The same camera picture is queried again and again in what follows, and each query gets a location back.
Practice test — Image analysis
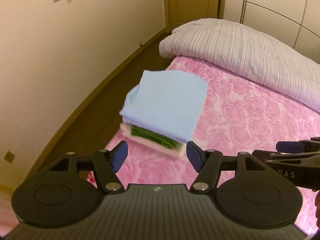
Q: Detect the white folded garment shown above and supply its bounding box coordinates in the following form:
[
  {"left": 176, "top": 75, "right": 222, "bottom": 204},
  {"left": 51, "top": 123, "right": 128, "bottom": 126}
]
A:
[{"left": 120, "top": 122, "right": 186, "bottom": 159}]

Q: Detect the low wall socket plate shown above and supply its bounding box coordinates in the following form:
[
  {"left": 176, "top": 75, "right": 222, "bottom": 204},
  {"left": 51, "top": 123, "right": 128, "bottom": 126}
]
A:
[{"left": 3, "top": 151, "right": 15, "bottom": 164}]

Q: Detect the wooden door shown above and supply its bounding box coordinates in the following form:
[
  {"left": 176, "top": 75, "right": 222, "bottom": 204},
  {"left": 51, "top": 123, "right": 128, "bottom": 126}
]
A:
[{"left": 164, "top": 0, "right": 225, "bottom": 31}]

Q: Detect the light blue sweatshirt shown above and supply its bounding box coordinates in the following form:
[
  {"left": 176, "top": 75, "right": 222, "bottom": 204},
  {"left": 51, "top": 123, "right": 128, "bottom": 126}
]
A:
[{"left": 119, "top": 70, "right": 208, "bottom": 143}]

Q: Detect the green folded garment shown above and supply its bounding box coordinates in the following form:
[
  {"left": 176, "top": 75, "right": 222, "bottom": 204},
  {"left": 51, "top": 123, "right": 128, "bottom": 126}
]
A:
[{"left": 131, "top": 125, "right": 181, "bottom": 150}]

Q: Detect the white wardrobe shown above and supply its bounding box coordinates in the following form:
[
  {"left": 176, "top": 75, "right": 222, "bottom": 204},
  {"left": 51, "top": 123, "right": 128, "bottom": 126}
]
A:
[{"left": 223, "top": 0, "right": 319, "bottom": 62}]

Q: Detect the grey striped quilt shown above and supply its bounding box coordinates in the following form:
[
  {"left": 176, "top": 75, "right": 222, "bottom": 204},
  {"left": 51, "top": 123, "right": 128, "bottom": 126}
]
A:
[{"left": 159, "top": 18, "right": 319, "bottom": 112}]

